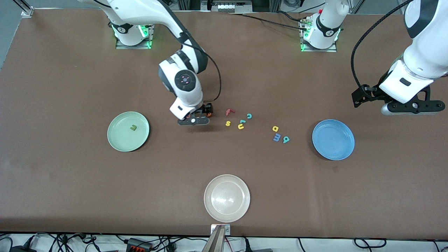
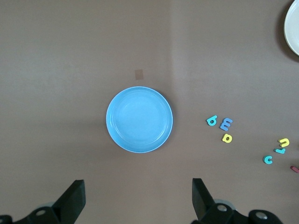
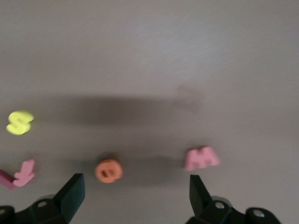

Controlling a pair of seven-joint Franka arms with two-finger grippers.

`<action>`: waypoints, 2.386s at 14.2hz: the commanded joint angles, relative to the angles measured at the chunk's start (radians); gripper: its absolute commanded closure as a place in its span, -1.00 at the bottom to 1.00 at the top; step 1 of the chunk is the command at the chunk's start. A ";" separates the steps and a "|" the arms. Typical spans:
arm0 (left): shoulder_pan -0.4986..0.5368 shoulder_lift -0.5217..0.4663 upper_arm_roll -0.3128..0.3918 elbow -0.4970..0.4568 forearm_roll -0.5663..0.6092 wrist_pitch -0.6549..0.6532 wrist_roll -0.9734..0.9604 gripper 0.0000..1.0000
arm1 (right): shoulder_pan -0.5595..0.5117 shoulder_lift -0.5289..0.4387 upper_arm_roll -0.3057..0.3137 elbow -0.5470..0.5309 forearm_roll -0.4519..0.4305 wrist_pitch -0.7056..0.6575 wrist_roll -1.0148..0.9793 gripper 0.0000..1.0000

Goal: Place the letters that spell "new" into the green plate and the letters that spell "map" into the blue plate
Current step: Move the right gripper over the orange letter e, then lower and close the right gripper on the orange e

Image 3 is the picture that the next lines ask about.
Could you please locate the pink foam letter f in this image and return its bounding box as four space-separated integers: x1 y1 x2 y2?
13 158 36 187

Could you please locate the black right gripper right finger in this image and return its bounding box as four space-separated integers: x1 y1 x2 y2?
185 174 281 224

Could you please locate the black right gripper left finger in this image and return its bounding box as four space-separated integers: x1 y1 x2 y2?
0 173 85 224

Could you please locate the pink foam letter w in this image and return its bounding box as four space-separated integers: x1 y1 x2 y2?
184 146 221 171

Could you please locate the dark red foam bar letter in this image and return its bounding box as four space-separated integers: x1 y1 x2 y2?
0 169 16 190

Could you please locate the orange foam letter e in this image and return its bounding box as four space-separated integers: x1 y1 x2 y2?
94 158 124 185

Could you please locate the yellow foam letter s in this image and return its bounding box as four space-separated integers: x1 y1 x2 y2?
6 110 35 135

